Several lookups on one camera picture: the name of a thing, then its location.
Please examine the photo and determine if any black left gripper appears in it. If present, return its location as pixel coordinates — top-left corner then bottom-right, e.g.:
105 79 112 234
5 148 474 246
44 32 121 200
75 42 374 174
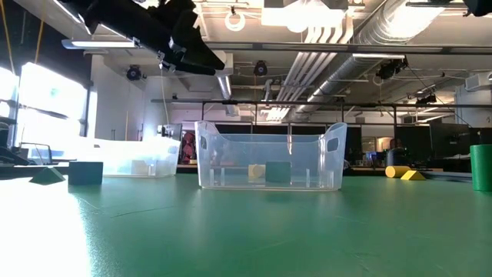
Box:
82 0 226 76

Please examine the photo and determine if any yellow foam cylinder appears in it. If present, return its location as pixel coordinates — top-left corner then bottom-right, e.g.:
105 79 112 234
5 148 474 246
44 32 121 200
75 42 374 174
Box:
248 164 267 179
384 165 413 179

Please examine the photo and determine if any green foam cube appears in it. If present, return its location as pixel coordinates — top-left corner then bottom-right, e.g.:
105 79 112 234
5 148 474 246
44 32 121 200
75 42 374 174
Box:
264 161 292 184

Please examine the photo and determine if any blue foam cube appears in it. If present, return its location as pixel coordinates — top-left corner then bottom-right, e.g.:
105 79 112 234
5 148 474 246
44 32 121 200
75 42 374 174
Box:
68 161 105 186

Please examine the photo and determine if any green foam triangle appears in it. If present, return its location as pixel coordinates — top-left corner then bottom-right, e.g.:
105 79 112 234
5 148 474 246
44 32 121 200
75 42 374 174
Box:
29 166 67 186

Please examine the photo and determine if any yellow foam wedge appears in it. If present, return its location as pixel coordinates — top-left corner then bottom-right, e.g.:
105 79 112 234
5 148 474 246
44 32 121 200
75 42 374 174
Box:
399 169 427 182

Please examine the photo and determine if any white ceiling vent box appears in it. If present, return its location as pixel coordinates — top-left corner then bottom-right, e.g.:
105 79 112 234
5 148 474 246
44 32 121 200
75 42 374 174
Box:
214 50 234 77

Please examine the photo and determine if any red chair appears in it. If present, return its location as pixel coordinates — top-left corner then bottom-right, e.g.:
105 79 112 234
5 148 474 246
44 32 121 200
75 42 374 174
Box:
180 130 197 165

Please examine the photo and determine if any long ceiling light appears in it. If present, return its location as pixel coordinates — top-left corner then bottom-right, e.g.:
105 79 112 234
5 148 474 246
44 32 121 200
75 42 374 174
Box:
61 38 138 50

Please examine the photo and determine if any white ceiling pipe bundle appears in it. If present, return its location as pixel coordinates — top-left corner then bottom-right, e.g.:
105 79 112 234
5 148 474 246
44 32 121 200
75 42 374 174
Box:
267 15 355 121

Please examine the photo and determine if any grey overhead bar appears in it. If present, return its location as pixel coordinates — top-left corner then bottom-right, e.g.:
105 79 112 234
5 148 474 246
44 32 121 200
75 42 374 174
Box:
205 41 492 55

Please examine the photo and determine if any wide clear plastic bin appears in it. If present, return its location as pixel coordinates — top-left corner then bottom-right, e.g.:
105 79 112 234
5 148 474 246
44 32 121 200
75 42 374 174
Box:
78 136 182 179

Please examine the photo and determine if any bright window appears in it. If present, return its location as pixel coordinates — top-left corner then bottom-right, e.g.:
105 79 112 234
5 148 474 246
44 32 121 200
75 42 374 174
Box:
0 62 90 162

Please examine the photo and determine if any dark blue chair back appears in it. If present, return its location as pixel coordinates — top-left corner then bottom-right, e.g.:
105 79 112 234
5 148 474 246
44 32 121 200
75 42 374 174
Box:
385 148 409 168

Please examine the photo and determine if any dark monitor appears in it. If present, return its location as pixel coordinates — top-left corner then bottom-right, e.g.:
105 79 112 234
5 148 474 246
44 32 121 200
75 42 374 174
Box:
429 122 472 159

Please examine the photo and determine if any white air conditioner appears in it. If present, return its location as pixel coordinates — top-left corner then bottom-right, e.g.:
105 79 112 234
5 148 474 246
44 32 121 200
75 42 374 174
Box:
464 72 492 92

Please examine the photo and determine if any large green foam cylinder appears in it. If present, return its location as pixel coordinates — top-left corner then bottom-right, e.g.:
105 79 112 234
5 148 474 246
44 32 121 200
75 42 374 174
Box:
469 144 492 192

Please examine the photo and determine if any white ring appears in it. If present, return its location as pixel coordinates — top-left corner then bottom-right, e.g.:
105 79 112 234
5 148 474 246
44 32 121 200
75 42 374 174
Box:
224 11 247 33

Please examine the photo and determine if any white hanging cord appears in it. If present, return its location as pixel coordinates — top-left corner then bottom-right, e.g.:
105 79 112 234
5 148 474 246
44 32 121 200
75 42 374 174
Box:
158 63 171 126

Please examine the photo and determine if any clear plastic bin with handles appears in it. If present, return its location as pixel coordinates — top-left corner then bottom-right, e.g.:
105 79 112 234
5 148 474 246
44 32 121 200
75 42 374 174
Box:
194 120 348 192

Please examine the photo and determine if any black horizontal frame rail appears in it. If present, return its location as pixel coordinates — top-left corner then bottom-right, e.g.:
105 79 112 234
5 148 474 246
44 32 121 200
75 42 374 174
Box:
151 98 492 109

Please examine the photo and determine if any silver round duct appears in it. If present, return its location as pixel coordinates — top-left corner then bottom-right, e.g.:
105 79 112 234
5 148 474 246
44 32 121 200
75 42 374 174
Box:
294 0 447 115

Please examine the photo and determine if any yellow cord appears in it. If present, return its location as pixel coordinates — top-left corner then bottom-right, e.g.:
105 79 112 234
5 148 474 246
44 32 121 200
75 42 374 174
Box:
0 0 15 75
33 18 45 65

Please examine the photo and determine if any black overhead camera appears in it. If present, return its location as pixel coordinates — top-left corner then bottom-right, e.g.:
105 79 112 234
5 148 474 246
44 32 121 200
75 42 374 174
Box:
375 57 409 81

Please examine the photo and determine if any black ceiling camera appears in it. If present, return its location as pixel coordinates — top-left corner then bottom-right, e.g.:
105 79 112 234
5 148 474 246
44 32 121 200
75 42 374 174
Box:
414 93 438 105

